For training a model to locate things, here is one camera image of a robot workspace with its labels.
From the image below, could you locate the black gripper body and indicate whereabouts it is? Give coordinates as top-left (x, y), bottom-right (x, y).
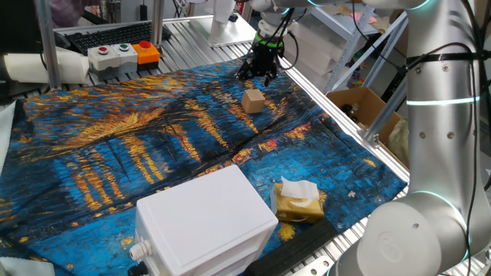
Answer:
top-left (249, 44), bottom-right (284, 74)

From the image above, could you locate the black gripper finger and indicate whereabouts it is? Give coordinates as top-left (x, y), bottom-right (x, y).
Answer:
top-left (262, 68), bottom-right (279, 88)
top-left (234, 61), bottom-right (254, 82)

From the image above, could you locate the small wooden block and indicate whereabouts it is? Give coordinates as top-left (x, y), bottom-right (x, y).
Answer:
top-left (240, 88), bottom-right (266, 115)

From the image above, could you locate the white foam block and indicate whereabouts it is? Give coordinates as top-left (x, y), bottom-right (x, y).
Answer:
top-left (282, 34), bottom-right (338, 76)
top-left (291, 15), bottom-right (369, 54)

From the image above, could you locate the white metal shelf rack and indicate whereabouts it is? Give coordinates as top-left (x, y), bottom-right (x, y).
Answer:
top-left (293, 0), bottom-right (410, 95)

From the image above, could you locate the dark bottle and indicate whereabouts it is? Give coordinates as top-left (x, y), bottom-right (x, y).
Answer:
top-left (340, 102), bottom-right (361, 123)

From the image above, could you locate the orange emergency stop box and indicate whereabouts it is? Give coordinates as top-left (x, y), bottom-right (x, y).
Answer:
top-left (132, 40), bottom-right (161, 72)

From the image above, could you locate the open cardboard box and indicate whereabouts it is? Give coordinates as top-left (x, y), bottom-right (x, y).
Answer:
top-left (325, 87), bottom-right (410, 168)

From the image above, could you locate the pink paper sheet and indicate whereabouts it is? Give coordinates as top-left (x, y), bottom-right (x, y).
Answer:
top-left (349, 10), bottom-right (379, 25)

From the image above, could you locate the blue starry painting tablecloth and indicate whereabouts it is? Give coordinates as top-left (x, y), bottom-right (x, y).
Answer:
top-left (0, 51), bottom-right (408, 276)

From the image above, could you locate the grey two-button box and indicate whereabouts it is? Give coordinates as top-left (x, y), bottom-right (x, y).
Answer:
top-left (87, 42), bottom-right (139, 81)

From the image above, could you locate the gold tissue pack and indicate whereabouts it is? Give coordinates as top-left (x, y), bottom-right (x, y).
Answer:
top-left (269, 176), bottom-right (327, 225)

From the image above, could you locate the black keyboard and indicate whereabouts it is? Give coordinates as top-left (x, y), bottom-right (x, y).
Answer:
top-left (64, 21), bottom-right (173, 57)

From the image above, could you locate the brown cardboard carton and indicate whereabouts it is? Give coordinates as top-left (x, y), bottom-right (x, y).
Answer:
top-left (393, 18), bottom-right (410, 58)

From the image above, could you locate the pale yellow plastic bag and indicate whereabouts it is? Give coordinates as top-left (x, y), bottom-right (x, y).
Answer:
top-left (386, 118), bottom-right (410, 168)

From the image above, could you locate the white plastic drawer box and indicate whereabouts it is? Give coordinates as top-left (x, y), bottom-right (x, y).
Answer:
top-left (127, 164), bottom-right (280, 276)

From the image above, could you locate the black foam strip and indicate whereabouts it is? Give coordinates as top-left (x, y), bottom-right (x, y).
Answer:
top-left (243, 217), bottom-right (338, 276)

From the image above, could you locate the white paper roll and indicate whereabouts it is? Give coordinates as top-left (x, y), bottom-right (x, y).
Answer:
top-left (2, 48), bottom-right (91, 85)

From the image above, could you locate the purple garment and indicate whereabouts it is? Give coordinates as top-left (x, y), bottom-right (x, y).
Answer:
top-left (49, 0), bottom-right (103, 28)

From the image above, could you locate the black computer monitor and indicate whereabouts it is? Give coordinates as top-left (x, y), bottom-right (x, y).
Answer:
top-left (0, 0), bottom-right (43, 54)

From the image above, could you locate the green wrist flange ring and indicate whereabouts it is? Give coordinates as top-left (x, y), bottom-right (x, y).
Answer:
top-left (253, 32), bottom-right (285, 49)

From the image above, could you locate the aluminium frame rail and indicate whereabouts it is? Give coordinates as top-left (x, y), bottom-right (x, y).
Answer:
top-left (275, 53), bottom-right (410, 183)

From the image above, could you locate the aluminium frame post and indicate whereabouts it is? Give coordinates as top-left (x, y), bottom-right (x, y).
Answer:
top-left (151, 0), bottom-right (166, 47)
top-left (34, 0), bottom-right (62, 92)
top-left (362, 76), bottom-right (408, 149)

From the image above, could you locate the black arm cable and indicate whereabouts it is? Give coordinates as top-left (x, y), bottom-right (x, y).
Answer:
top-left (264, 0), bottom-right (491, 276)

